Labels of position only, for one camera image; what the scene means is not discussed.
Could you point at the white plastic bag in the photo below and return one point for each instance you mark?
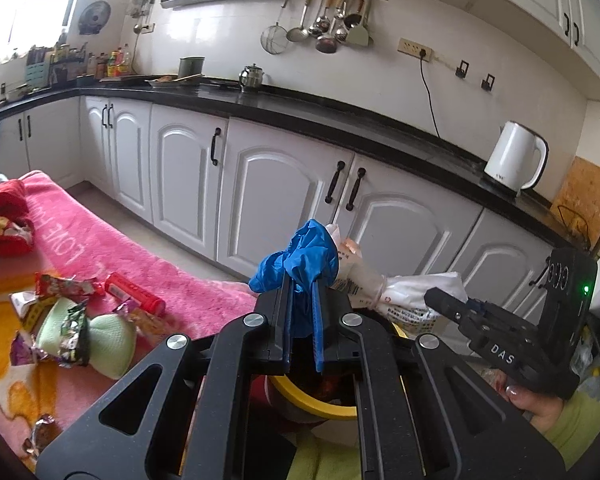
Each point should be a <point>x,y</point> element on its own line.
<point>405,295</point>

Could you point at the row of hanging utensils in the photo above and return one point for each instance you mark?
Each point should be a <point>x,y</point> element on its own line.
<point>330,30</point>

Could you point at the red printed cloth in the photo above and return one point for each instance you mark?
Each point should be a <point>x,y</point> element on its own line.
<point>5,200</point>

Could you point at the red snack wrapper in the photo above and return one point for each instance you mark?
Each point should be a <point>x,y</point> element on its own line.
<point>65,285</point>

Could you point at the pink printed blanket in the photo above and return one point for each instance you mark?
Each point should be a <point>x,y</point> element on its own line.
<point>145,250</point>

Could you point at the person's right hand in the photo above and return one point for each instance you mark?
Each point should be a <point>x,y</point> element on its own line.
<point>535,405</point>

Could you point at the blue rubber glove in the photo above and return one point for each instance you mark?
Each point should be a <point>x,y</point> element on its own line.
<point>305,250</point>

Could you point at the silver green snack wrapper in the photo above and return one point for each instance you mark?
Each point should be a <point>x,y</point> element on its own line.
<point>75,335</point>

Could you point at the wooden board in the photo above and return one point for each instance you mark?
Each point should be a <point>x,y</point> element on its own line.
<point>585,195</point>

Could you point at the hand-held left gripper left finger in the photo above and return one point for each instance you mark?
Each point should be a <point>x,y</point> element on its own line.
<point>289,320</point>

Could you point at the steel teapot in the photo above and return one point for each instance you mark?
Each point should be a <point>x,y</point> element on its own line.
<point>251,79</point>

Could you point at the green mesh pouch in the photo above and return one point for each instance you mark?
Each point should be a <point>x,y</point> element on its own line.
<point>110,345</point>

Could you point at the green pot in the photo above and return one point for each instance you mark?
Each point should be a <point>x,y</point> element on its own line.
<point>192,67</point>

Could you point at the round wall vent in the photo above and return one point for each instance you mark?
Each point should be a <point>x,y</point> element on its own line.
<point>94,17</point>

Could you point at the countertop storage rack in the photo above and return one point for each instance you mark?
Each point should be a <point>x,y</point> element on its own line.
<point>55,67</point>

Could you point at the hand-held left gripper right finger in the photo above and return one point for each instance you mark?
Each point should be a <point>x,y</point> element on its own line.
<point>318,330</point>

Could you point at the small utensil wall rack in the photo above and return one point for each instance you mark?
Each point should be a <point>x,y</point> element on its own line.
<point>142,7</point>

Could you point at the white base cabinets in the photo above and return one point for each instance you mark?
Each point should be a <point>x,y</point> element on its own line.
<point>270,190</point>

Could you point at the white electric kettle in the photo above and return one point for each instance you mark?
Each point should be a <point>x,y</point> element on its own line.
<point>510,155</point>

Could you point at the brown snack wrapper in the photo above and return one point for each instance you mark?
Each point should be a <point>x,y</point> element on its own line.
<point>41,435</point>

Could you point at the wall power strip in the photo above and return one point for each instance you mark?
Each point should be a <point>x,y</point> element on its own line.
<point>415,49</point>

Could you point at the yellow bin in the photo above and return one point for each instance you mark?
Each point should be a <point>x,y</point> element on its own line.
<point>300,400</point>

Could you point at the black wall hook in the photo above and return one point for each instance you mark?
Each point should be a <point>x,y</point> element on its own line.
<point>462,70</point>
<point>488,83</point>

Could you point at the plate of food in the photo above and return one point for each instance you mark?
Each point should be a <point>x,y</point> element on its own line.
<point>167,81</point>

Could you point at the red plastic tube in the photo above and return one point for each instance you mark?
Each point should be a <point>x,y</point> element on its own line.
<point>135,295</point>

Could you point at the group of condiment bottles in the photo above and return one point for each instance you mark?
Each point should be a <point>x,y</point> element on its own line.
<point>115,62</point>

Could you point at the small purple snack wrapper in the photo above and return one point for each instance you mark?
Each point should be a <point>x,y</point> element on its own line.
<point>22,350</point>

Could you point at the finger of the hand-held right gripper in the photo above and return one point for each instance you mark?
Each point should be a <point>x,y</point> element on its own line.
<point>445,300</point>

